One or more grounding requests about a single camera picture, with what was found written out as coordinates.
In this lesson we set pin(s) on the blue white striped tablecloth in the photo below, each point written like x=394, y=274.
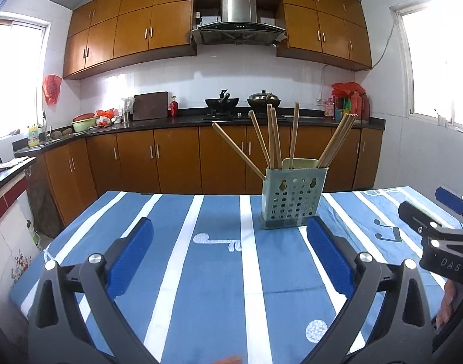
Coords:
x=216, y=273

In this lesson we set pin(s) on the metal sink faucet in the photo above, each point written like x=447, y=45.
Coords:
x=45, y=127

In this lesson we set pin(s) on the window beside seasoning bottles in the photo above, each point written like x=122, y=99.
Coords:
x=440, y=60

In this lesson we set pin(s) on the yellow dish soap bottle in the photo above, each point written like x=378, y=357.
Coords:
x=34, y=136

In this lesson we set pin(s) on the long bamboo chopstick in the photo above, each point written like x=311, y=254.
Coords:
x=235, y=148

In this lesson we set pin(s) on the dark red bottle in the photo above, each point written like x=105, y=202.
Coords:
x=365, y=110

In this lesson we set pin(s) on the wooden upper wall cabinets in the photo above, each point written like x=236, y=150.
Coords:
x=140, y=26

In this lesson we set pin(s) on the green plastic basin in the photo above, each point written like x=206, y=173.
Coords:
x=83, y=126

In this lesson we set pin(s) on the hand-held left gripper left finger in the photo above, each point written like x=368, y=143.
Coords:
x=130, y=258

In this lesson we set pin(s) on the steel range hood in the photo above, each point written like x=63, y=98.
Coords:
x=237, y=11

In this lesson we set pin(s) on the person's right hand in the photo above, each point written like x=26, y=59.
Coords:
x=448, y=303

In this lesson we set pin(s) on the black kitchen countertop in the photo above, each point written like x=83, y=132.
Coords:
x=159, y=122

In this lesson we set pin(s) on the gas stove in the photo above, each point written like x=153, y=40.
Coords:
x=231, y=114

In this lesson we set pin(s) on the red plastic bag on wall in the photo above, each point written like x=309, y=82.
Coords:
x=52, y=89

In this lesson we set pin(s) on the green plastic chopstick holder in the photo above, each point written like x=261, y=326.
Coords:
x=296, y=176

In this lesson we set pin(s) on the black wok with lid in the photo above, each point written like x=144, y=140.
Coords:
x=264, y=100

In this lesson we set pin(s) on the red plastic bag over bottles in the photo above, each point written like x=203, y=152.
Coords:
x=347, y=88

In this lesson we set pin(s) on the dark wooden cutting board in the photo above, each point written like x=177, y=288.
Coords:
x=151, y=106

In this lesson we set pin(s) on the red plastic bags on counter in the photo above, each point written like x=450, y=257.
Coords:
x=105, y=116

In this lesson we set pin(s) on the wooden lower kitchen cabinets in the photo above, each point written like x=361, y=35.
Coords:
x=178, y=159

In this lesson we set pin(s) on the small red bottle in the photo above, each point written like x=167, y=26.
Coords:
x=173, y=108

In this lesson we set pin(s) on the window beside sink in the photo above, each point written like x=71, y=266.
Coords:
x=15, y=79

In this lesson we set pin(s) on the red plastic basin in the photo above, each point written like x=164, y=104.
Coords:
x=83, y=116

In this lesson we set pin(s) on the pink bottle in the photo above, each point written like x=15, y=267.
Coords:
x=329, y=110

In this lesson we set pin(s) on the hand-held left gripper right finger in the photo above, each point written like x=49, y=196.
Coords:
x=330, y=258

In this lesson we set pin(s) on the glass cup rack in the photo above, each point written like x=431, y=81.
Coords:
x=127, y=112

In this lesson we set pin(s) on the set of bamboo chopsticks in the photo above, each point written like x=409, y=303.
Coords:
x=293, y=132

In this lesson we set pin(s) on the tiled side counter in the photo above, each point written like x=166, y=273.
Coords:
x=3, y=182

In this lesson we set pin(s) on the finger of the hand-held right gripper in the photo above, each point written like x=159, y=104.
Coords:
x=451, y=199
x=417, y=216

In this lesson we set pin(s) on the white cloth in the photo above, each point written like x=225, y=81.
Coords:
x=7, y=165

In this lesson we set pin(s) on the large red oil bottle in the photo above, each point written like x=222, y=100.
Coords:
x=356, y=108

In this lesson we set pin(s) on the colourful seasoning packets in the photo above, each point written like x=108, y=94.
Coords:
x=342, y=110

